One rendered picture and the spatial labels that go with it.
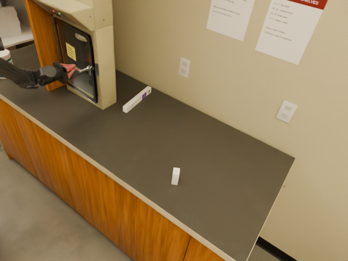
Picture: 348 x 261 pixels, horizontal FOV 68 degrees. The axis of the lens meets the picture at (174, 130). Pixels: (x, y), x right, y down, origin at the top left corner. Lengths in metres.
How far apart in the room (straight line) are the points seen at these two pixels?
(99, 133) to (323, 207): 1.33
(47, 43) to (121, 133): 0.66
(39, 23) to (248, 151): 1.30
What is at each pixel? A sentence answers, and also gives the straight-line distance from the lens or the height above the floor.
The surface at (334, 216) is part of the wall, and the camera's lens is 1.80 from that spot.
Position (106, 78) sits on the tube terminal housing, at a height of 1.13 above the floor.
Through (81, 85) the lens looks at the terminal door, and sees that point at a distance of 1.59.
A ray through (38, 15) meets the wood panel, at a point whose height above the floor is 1.38.
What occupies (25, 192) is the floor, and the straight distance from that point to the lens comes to 2.48.
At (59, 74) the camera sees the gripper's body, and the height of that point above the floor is 1.21.
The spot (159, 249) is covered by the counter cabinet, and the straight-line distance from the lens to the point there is 1.51.
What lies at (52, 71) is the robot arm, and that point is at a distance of 1.32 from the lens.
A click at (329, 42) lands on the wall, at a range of 1.29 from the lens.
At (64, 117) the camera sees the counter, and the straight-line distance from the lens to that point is 1.56.
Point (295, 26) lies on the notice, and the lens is 1.30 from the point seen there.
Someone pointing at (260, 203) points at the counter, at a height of 0.94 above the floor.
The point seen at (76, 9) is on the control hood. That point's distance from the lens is 1.29.
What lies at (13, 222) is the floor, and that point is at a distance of 2.35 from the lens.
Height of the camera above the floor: 1.90
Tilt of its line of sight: 41 degrees down
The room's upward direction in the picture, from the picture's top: 8 degrees clockwise
